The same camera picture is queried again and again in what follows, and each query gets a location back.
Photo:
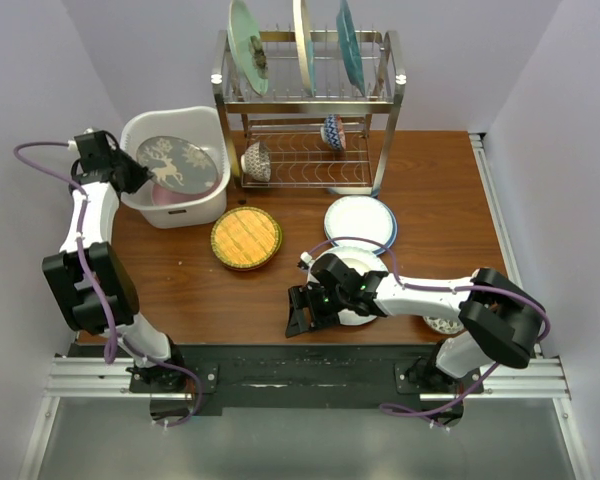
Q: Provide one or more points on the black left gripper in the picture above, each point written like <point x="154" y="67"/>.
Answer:
<point x="140" y="173"/>

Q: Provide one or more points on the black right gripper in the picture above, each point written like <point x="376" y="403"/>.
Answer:
<point x="297" y="323"/>

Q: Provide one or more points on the pink plate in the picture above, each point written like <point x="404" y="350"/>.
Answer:
<point x="163" y="197"/>

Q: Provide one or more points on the grey reindeer snowflake plate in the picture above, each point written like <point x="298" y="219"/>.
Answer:
<point x="177" y="164"/>

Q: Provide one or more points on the yellow woven pattern plate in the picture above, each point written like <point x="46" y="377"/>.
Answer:
<point x="245" y="238"/>

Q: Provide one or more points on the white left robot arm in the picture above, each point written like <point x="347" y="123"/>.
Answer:
<point x="93" y="290"/>

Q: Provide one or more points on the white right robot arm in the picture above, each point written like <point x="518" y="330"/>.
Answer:
<point x="501" y="322"/>

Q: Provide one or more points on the white plastic bin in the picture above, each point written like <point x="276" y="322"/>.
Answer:
<point x="199" y="125"/>

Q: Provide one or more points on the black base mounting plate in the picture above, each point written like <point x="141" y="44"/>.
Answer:
<point x="317" y="376"/>

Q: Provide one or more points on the white plate on blue plate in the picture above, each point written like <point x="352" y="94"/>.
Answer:
<point x="357" y="222"/>

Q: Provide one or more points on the grey patterned bowl in rack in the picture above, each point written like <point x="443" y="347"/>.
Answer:
<point x="256" y="163"/>

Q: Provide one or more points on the floral patterned small bowl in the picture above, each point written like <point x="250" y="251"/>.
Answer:
<point x="444" y="326"/>

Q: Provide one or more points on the light green plate in rack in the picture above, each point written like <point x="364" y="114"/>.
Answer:
<point x="247" y="48"/>

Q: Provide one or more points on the stainless steel dish rack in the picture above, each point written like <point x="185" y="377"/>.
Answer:
<point x="288" y="121"/>

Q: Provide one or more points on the blue zigzag patterned bowl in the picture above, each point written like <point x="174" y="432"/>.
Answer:
<point x="332" y="132"/>

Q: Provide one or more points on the cream rimmed plate in rack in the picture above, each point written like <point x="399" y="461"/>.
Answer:
<point x="304" y="46"/>

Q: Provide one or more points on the teal plate in rack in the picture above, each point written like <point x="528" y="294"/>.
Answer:
<point x="349" y="47"/>

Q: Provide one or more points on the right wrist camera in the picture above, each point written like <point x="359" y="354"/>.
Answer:
<point x="305" y="262"/>

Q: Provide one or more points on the aluminium frame rail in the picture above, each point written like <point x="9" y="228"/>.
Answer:
<point x="546" y="377"/>

